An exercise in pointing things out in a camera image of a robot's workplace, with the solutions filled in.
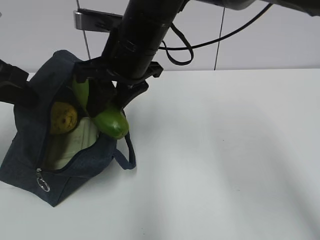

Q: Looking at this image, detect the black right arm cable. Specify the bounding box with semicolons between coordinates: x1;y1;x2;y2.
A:
158;3;273;66

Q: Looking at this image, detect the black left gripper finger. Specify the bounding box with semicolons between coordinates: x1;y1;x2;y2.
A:
0;60;39;107

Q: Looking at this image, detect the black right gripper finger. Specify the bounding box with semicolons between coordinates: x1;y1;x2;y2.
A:
86;78;117;118
116;81;149;109

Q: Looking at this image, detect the green cucumber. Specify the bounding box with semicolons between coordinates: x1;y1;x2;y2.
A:
71;77;129;140

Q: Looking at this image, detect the green lid glass container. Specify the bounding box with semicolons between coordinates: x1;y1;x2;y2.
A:
41;117;99;170

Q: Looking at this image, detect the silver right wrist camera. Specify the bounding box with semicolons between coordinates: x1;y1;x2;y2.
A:
73;8;123;33

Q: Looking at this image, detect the yellow wrinkled pear toy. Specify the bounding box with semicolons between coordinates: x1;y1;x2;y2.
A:
50;101;78;135

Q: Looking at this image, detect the dark blue lunch bag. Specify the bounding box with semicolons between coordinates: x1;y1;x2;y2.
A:
0;50;136;207

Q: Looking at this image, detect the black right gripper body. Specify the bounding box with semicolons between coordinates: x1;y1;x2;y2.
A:
73;27;165;87

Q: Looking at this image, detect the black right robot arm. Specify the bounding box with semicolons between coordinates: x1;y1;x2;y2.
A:
73;0;187;117

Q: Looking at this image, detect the metal zipper pull ring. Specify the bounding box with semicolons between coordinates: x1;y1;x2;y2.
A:
36;168;51;193

